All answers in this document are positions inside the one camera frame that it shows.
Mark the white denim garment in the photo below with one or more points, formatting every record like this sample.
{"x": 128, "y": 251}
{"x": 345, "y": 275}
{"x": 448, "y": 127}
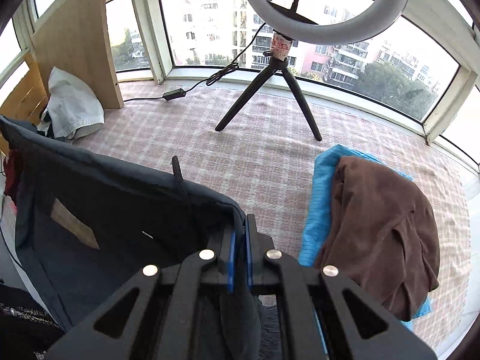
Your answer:
{"x": 73, "y": 110}

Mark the pine plank board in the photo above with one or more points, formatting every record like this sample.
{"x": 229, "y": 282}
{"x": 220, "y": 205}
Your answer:
{"x": 29, "y": 98}

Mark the pink plaid table cloth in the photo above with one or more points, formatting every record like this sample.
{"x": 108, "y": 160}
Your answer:
{"x": 264, "y": 160}

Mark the dark red garment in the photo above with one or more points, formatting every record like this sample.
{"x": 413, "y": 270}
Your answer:
{"x": 12, "y": 165}

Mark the blue folded garment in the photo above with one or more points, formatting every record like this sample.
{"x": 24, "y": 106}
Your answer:
{"x": 318, "y": 209}

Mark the brown folded garment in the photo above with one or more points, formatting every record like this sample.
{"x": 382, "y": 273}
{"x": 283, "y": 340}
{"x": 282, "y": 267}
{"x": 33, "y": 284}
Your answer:
{"x": 382, "y": 232}

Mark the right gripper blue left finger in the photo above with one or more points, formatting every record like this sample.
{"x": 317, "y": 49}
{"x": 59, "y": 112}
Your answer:
{"x": 227, "y": 259}

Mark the large light wood board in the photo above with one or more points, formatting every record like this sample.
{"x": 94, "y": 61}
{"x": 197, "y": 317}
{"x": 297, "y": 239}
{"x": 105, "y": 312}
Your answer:
{"x": 72, "y": 35}

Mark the white ring light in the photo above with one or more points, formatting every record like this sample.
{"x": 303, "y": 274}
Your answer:
{"x": 373, "y": 21}

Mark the black tweed-trim sweater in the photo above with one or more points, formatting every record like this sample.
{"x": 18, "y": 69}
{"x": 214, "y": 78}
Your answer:
{"x": 27, "y": 330}

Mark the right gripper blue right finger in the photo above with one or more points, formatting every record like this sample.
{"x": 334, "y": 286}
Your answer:
{"x": 260, "y": 279}

